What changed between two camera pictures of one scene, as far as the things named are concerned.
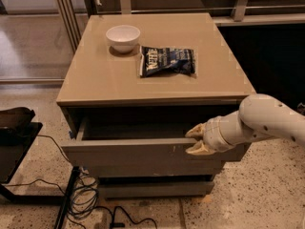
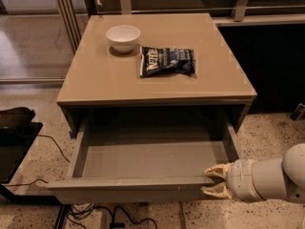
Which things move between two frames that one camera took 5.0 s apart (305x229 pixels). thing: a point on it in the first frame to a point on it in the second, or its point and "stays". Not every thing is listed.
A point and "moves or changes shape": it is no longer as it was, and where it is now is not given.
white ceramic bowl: (123, 37) stays
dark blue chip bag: (155, 61) stays
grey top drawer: (140, 153) moves or changes shape
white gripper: (212, 135) to (240, 179)
